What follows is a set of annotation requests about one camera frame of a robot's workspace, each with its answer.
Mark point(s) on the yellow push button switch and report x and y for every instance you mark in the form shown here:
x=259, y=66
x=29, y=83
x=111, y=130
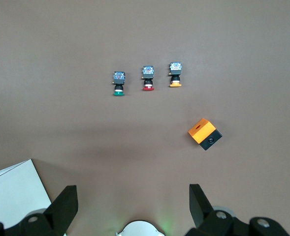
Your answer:
x=175, y=73

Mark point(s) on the orange and black button box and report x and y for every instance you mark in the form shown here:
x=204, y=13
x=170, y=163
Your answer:
x=201, y=131

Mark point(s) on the green push button switch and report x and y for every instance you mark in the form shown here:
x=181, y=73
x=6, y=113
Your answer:
x=119, y=82

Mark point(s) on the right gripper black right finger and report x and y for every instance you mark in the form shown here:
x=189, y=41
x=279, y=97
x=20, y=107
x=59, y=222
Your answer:
x=203, y=216

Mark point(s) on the red push button switch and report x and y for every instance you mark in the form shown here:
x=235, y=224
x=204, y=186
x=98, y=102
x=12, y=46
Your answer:
x=148, y=77

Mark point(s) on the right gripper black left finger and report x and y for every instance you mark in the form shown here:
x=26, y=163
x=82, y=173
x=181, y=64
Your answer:
x=61, y=211

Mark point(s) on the white drawer cabinet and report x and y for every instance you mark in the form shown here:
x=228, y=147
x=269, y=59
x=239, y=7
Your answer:
x=11, y=191

